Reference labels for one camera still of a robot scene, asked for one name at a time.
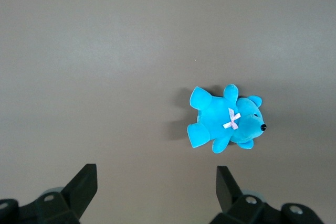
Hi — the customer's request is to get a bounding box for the blue teddy bear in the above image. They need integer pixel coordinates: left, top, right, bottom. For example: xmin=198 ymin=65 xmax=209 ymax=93
xmin=186 ymin=83 xmax=268 ymax=155

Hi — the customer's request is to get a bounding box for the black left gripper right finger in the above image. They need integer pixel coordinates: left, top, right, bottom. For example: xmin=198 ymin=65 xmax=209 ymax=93
xmin=209 ymin=165 xmax=322 ymax=224

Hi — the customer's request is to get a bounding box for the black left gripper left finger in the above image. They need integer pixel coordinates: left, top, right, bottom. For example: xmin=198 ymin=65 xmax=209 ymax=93
xmin=0 ymin=163 xmax=99 ymax=224

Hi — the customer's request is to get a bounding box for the brown table mat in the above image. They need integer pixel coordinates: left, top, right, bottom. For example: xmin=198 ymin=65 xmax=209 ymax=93
xmin=0 ymin=0 xmax=336 ymax=224

